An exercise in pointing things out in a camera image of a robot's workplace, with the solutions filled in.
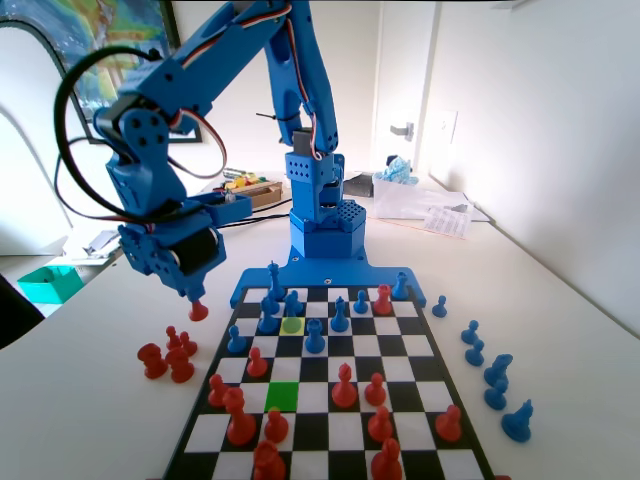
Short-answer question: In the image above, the red white black servo wire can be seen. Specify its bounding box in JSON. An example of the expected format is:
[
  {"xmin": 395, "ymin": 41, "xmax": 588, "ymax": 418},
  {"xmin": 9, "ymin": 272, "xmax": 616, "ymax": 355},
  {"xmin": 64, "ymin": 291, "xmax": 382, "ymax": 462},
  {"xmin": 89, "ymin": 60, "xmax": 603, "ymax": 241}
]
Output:
[{"xmin": 164, "ymin": 107, "xmax": 229, "ymax": 181}]

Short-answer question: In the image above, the black power cable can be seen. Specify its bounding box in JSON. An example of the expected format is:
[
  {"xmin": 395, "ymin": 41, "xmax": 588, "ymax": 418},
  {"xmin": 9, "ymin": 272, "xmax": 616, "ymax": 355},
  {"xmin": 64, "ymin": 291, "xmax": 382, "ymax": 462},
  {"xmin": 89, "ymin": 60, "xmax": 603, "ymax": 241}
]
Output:
[{"xmin": 219, "ymin": 198, "xmax": 295, "ymax": 232}]

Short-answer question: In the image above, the printed paper sheet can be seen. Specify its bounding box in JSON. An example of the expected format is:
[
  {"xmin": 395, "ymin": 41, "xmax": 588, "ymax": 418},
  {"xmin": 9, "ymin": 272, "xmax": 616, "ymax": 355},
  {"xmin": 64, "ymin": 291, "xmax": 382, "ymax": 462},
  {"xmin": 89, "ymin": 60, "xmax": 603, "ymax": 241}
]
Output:
[{"xmin": 421, "ymin": 203, "xmax": 475, "ymax": 241}]

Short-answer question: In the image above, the blue base mounting plate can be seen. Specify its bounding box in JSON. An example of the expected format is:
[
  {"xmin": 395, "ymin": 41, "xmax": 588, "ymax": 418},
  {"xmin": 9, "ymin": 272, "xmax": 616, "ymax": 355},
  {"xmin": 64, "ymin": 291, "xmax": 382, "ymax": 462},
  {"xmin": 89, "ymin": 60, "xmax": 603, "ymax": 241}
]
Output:
[{"xmin": 228, "ymin": 255, "xmax": 429, "ymax": 309}]

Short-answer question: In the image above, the blue rook lying down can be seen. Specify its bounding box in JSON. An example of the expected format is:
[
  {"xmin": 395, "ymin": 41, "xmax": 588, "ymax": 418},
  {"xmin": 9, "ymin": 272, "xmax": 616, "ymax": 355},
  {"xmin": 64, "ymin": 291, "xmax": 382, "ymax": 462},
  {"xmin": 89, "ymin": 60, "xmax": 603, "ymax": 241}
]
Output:
[{"xmin": 266, "ymin": 259, "xmax": 287, "ymax": 303}]

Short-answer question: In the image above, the blue gripper camera mount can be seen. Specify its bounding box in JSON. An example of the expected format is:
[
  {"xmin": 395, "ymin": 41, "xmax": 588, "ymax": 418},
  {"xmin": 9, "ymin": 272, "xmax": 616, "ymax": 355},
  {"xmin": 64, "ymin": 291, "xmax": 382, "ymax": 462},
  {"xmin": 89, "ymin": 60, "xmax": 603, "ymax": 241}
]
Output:
[{"xmin": 202, "ymin": 193, "xmax": 254, "ymax": 229}]

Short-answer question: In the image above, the blue plastic chess queen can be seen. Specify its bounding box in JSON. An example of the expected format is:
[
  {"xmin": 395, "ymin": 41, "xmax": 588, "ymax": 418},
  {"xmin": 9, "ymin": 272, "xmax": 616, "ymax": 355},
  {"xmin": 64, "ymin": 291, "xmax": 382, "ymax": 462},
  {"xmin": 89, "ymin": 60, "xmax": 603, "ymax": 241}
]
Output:
[{"xmin": 280, "ymin": 294, "xmax": 306, "ymax": 335}]

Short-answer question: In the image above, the blue fluffy cloth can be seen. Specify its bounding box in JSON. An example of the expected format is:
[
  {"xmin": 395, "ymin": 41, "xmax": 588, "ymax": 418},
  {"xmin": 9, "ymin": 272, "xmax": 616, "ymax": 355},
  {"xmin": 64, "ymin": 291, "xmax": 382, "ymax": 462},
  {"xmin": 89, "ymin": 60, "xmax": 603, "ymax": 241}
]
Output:
[{"xmin": 374, "ymin": 154, "xmax": 420, "ymax": 186}]

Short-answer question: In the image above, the blue bishop chess piece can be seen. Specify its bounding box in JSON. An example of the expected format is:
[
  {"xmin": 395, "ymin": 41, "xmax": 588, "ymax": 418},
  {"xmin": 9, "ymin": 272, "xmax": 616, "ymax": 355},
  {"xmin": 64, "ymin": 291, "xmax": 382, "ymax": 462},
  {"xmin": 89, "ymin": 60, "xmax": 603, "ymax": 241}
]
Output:
[
  {"xmin": 329, "ymin": 295, "xmax": 350, "ymax": 335},
  {"xmin": 258, "ymin": 297, "xmax": 281, "ymax": 337}
]

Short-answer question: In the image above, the black framed poster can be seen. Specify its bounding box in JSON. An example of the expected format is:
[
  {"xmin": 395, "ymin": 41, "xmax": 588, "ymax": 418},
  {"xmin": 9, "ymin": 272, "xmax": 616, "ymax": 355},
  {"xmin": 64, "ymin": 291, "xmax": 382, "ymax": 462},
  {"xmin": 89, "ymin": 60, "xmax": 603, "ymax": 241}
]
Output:
[{"xmin": 0, "ymin": 0, "xmax": 204, "ymax": 146}]

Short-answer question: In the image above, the black and white chessboard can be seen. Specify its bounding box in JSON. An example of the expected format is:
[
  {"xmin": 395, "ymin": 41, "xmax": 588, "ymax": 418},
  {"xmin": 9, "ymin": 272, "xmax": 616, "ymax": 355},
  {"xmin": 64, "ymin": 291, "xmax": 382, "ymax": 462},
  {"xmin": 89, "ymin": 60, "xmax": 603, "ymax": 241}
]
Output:
[{"xmin": 160, "ymin": 284, "xmax": 497, "ymax": 480}]

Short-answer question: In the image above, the thick black camera cable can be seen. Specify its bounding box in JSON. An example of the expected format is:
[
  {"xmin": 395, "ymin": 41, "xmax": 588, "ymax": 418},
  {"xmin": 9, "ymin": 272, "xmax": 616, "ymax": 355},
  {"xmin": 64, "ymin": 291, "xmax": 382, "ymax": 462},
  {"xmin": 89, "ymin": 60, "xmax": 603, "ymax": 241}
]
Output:
[{"xmin": 52, "ymin": 43, "xmax": 201, "ymax": 225}]

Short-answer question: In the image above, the crumpled paper pile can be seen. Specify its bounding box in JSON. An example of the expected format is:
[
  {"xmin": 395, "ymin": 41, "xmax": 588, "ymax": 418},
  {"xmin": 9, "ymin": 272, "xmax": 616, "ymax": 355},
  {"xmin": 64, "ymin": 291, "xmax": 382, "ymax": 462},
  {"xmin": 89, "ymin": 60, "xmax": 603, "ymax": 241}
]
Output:
[{"xmin": 64, "ymin": 224, "xmax": 124, "ymax": 266}]

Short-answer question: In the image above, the brown cardboard box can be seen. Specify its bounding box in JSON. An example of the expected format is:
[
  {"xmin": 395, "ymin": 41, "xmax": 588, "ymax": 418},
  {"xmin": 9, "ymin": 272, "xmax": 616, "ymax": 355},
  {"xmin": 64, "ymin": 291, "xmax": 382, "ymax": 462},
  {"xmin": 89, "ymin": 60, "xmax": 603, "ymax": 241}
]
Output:
[{"xmin": 219, "ymin": 180, "xmax": 285, "ymax": 211}]

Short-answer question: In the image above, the dark grey box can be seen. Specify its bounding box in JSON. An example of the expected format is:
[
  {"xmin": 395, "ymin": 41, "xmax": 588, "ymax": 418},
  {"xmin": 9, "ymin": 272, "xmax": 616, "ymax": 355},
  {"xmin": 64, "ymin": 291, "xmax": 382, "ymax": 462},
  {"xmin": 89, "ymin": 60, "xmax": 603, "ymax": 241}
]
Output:
[{"xmin": 344, "ymin": 171, "xmax": 377, "ymax": 200}]

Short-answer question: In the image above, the teal plastic bin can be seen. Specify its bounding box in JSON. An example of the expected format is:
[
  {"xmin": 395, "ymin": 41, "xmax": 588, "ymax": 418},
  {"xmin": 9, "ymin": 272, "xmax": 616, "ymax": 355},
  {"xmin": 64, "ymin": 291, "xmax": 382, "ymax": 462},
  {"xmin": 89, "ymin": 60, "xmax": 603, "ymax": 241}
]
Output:
[{"xmin": 16, "ymin": 264, "xmax": 83, "ymax": 305}]

